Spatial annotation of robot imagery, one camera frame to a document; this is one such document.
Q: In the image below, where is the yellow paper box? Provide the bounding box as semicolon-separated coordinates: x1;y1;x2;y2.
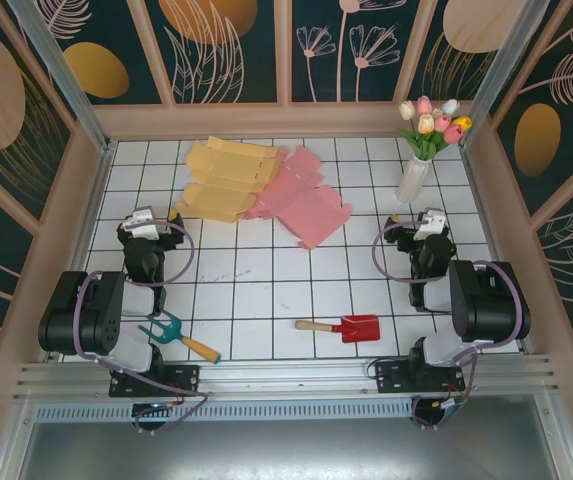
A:
174;135;281;225

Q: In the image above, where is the pink paper box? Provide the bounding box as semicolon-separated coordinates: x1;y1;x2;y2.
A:
243;145;352;251

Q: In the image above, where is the red toy shovel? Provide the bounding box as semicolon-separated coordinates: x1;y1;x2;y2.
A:
294;314;381;345

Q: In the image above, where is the white ribbed vase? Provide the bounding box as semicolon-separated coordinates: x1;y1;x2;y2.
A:
395;155;432;205

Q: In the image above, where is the tulip bouquet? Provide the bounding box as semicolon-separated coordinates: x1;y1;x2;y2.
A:
396;95;473;162

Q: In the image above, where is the teal garden fork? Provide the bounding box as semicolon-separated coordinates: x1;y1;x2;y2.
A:
138;309;222;364

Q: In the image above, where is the grey metal sheet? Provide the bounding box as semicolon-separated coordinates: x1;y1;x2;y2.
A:
0;419;573;480

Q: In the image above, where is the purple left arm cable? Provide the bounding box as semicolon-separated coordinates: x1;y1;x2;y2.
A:
72;222;211;435

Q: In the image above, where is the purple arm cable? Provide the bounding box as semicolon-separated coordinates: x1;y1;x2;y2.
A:
372;222;525;430
72;222;211;435

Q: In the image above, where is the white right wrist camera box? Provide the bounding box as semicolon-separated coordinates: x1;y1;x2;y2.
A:
413;209;445;241

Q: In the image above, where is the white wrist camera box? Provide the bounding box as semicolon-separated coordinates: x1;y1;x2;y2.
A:
413;209;445;241
123;208;161;239

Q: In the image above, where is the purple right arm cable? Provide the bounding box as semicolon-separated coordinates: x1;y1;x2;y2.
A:
372;222;525;430

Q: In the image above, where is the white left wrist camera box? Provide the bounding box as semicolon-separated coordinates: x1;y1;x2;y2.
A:
123;208;161;239

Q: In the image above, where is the aluminium side rail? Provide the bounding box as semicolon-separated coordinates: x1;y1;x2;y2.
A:
40;141;117;362
459;143;537;355

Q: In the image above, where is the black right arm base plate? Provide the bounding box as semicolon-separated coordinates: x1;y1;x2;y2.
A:
374;360;467;396

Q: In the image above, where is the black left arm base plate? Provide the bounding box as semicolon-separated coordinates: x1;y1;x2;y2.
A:
108;363;201;399

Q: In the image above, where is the aluminium frame post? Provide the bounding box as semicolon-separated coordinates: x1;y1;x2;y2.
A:
5;0;117;154
458;0;552;146

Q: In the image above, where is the aluminium mounting rail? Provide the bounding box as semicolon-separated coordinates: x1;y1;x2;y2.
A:
13;354;560;405

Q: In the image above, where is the slotted cable tray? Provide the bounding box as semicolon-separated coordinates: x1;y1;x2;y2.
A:
33;402;415;422

